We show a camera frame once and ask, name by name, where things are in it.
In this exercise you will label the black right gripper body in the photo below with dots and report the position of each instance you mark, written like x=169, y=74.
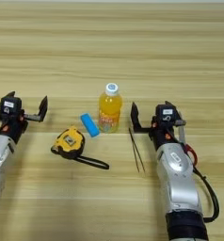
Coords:
x=162, y=133

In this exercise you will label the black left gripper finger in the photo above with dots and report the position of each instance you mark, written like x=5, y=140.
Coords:
x=43, y=108
x=10, y=94

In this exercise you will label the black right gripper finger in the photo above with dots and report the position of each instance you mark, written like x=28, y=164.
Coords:
x=135, y=116
x=169, y=103

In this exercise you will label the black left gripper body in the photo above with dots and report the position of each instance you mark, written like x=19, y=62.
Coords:
x=13, y=128

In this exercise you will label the black tweezers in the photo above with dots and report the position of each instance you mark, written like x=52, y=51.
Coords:
x=131, y=135

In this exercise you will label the orange juice bottle white cap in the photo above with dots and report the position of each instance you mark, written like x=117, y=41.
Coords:
x=110, y=108

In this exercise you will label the yellow black tape measure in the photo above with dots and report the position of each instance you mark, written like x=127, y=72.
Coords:
x=68, y=141

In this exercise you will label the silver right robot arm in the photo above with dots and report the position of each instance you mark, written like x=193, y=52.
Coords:
x=176, y=175

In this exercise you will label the black labelled box, right gripper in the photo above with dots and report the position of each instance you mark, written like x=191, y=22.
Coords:
x=167, y=113

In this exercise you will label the black labelled box, gripper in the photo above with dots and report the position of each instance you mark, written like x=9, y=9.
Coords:
x=167, y=113
x=9, y=108

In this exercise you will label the black labelled box, left gripper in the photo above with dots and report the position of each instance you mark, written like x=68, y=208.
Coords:
x=9, y=108

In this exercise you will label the blue rectangular eraser block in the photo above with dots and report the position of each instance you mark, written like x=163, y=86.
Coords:
x=89, y=125

